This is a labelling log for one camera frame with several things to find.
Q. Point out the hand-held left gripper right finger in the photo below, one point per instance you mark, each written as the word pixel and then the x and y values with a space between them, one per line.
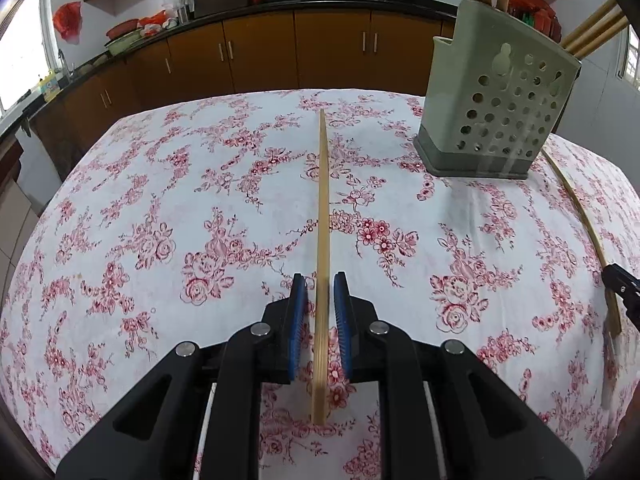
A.
pixel 342 320

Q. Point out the brown base cabinet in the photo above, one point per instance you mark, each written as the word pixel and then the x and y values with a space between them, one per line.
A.
pixel 330 45

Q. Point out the red floral tablecloth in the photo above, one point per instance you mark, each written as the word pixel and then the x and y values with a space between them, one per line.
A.
pixel 175 185

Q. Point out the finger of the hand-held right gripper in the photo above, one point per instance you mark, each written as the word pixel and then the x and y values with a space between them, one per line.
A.
pixel 622 285

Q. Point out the red plastic bag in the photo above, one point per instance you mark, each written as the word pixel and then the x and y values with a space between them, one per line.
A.
pixel 67 20

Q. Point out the red basin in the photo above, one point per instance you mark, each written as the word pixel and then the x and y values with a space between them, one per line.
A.
pixel 122 26

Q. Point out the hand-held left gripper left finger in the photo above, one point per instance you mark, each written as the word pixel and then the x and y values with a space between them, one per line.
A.
pixel 298 320

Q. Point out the white barred window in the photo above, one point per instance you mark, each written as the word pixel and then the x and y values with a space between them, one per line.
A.
pixel 25 50
pixel 631 55

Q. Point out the red and white bag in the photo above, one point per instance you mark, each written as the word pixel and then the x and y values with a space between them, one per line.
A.
pixel 152 20

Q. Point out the green basin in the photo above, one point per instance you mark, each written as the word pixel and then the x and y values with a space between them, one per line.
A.
pixel 122 45

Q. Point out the yellow dish sponge pack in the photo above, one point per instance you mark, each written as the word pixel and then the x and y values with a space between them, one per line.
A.
pixel 50 86

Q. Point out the grey-green perforated utensil holder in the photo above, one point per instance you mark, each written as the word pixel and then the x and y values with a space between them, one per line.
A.
pixel 450 85

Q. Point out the metal faucet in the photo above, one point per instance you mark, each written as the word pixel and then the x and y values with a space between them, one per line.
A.
pixel 64 60

